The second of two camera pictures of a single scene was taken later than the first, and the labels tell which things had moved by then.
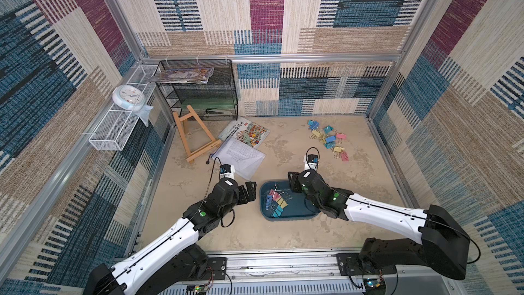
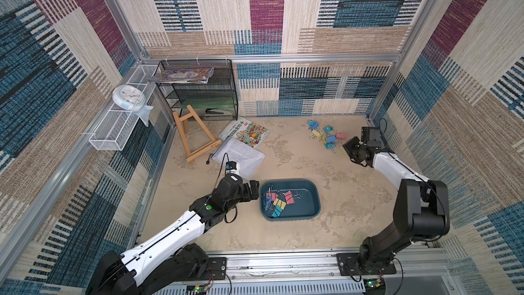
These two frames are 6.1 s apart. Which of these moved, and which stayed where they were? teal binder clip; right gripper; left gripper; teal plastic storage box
Moved: right gripper
Stayed: left gripper; teal binder clip; teal plastic storage box
